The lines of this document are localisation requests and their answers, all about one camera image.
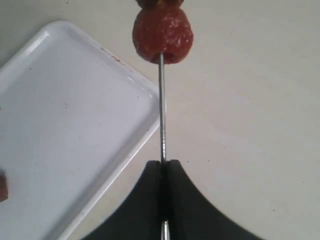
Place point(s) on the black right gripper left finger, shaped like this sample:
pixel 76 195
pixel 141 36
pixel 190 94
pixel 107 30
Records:
pixel 138 217

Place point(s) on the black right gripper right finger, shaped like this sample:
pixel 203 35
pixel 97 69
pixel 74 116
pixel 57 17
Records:
pixel 191 216

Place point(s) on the thin metal skewer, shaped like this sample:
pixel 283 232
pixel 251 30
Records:
pixel 165 232

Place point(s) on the white rectangular plastic tray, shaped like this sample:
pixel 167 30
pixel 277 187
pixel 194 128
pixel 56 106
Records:
pixel 72 116

